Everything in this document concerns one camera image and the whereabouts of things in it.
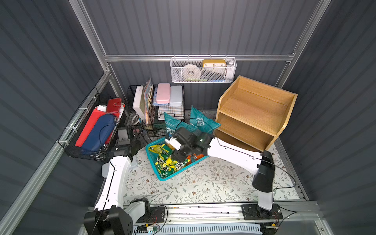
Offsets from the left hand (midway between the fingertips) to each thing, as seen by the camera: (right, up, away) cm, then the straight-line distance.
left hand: (141, 139), depth 80 cm
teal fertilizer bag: (+17, +8, -1) cm, 19 cm away
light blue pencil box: (+17, +28, +18) cm, 37 cm away
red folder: (-23, +14, -3) cm, 27 cm away
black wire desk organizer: (-1, +21, +14) cm, 25 cm away
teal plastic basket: (+5, -12, +7) cm, 15 cm away
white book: (-5, +20, +9) cm, 23 cm away
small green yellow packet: (+10, -6, +3) cm, 13 cm away
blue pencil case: (-16, +3, -12) cm, 20 cm away
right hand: (+22, -8, -3) cm, 23 cm away
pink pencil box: (+9, +29, +17) cm, 35 cm away
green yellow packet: (+13, -16, +3) cm, 21 cm away
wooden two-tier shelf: (+60, +15, -3) cm, 62 cm away
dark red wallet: (-15, +19, -1) cm, 24 cm away
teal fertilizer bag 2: (+33, +10, +3) cm, 35 cm away
